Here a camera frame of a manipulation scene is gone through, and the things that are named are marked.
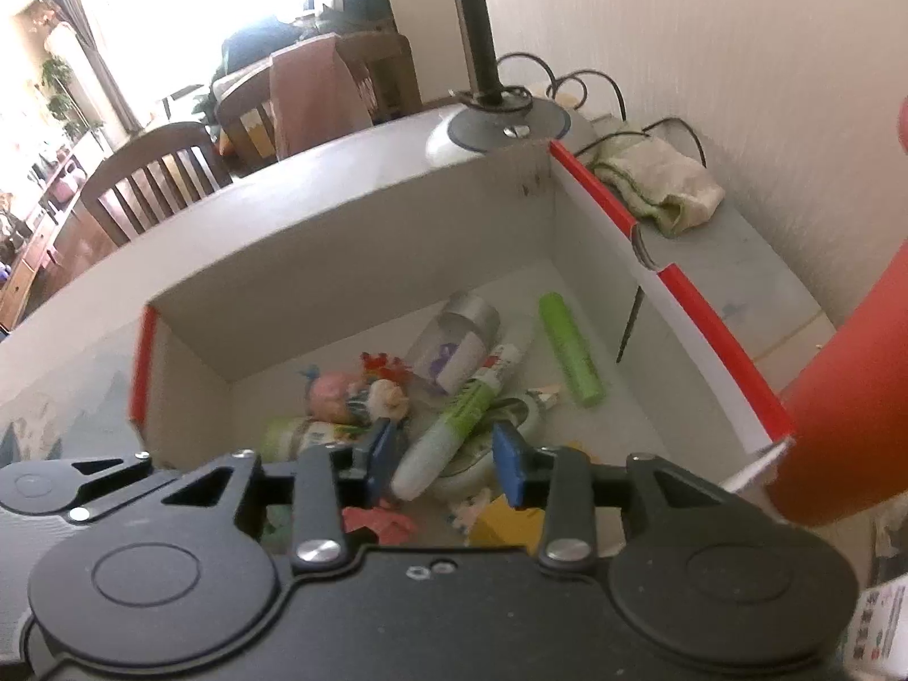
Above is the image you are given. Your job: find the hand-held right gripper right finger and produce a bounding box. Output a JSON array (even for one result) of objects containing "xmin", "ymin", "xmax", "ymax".
[{"xmin": 491, "ymin": 422, "xmax": 746, "ymax": 572}]

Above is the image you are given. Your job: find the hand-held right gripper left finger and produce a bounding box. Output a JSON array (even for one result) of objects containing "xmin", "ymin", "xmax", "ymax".
[{"xmin": 131, "ymin": 418, "xmax": 409, "ymax": 575}]

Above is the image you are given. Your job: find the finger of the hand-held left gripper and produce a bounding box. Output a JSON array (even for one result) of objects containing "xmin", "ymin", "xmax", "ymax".
[{"xmin": 67, "ymin": 452, "xmax": 171, "ymax": 522}]

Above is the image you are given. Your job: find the green correction tape dispenser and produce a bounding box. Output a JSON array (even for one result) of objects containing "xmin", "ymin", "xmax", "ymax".
[{"xmin": 432, "ymin": 386, "xmax": 561, "ymax": 501}]

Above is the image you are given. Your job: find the yellow box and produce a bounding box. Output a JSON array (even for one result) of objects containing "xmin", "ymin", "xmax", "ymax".
[{"xmin": 469, "ymin": 493, "xmax": 550, "ymax": 550}]

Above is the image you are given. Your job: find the white green glue stick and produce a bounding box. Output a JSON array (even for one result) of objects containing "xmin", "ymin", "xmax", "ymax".
[{"xmin": 390, "ymin": 342, "xmax": 535, "ymax": 501}]

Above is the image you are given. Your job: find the red binder clip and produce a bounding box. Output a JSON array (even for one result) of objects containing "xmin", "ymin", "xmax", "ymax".
[{"xmin": 342, "ymin": 506, "xmax": 419, "ymax": 541}]

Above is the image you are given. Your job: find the pink figure toy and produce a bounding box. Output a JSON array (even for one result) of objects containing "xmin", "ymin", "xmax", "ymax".
[{"xmin": 298, "ymin": 365, "xmax": 413, "ymax": 427}]

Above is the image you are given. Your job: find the orange keychain toy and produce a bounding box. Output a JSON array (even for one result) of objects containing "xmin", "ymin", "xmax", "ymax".
[{"xmin": 358, "ymin": 351, "xmax": 413, "ymax": 388}]

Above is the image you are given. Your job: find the clear plastic bottle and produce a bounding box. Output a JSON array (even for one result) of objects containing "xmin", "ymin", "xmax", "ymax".
[{"xmin": 406, "ymin": 291, "xmax": 501, "ymax": 396}]

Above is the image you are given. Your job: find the green highlighter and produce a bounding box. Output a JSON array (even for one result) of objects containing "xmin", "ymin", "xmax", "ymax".
[{"xmin": 537, "ymin": 291, "xmax": 606, "ymax": 409}]

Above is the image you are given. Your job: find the red cardboard box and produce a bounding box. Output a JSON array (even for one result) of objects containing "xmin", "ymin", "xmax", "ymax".
[{"xmin": 128, "ymin": 140, "xmax": 797, "ymax": 554}]

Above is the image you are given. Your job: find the wooden television cabinet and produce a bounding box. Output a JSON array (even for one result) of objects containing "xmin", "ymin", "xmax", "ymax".
[{"xmin": 0, "ymin": 131, "xmax": 115, "ymax": 331}]

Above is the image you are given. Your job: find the white green rag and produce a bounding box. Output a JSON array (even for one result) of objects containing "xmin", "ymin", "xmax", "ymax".
[{"xmin": 588, "ymin": 131, "xmax": 726, "ymax": 238}]

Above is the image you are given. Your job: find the red water bottle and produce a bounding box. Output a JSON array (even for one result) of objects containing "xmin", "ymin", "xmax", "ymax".
[{"xmin": 770, "ymin": 95, "xmax": 908, "ymax": 529}]

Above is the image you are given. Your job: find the dark wooden chair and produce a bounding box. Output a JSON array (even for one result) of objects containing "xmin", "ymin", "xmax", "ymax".
[
  {"xmin": 79, "ymin": 120, "xmax": 234, "ymax": 246},
  {"xmin": 213, "ymin": 32, "xmax": 423, "ymax": 175}
]

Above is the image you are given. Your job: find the pink cloth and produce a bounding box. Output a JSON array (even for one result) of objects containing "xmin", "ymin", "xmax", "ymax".
[{"xmin": 270, "ymin": 35, "xmax": 373, "ymax": 161}]

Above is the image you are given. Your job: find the green potted plant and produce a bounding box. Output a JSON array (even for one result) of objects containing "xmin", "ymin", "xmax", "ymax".
[{"xmin": 39, "ymin": 53, "xmax": 93, "ymax": 139}]

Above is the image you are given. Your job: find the sofa with clothes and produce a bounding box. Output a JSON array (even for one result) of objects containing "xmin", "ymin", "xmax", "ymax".
[{"xmin": 209, "ymin": 0, "xmax": 394, "ymax": 96}]

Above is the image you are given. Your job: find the grey curtain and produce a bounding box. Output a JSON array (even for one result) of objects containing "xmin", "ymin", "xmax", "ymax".
[{"xmin": 46, "ymin": 0, "xmax": 143, "ymax": 132}]

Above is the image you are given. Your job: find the grey desk lamp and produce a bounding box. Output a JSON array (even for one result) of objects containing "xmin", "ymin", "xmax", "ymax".
[{"xmin": 424, "ymin": 0, "xmax": 593, "ymax": 171}]

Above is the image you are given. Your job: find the black lamp cable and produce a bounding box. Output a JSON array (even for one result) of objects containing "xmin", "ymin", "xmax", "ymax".
[{"xmin": 447, "ymin": 51, "xmax": 711, "ymax": 164}]

